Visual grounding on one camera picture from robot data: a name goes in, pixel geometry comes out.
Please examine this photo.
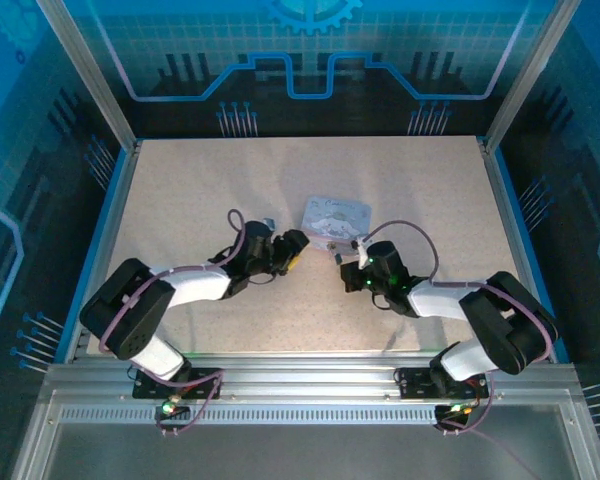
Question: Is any lilac cartoon plastic pouch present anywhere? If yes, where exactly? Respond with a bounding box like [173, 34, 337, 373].
[299, 196, 374, 251]

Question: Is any slotted aluminium strip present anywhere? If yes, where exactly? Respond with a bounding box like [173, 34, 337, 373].
[59, 405, 461, 426]

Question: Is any right small LED circuit board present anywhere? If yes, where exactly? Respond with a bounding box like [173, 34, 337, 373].
[435, 402, 474, 421]

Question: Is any small led circuit board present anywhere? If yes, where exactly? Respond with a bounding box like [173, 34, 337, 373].
[155, 399, 191, 420]
[435, 402, 474, 421]

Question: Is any left small LED circuit board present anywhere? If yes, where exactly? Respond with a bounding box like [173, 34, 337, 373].
[155, 399, 191, 420]

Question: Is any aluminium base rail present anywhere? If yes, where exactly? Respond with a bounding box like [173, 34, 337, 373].
[39, 352, 581, 407]

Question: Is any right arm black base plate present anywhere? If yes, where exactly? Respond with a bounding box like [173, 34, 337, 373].
[394, 367, 491, 401]

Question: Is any aluminium table side rail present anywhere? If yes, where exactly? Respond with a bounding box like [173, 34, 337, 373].
[479, 135, 569, 364]
[62, 139, 144, 361]

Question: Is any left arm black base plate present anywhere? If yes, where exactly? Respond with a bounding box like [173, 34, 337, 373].
[132, 367, 225, 401]

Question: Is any aluminium frame post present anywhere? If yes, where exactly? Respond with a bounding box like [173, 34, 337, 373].
[484, 0, 581, 146]
[35, 0, 142, 151]

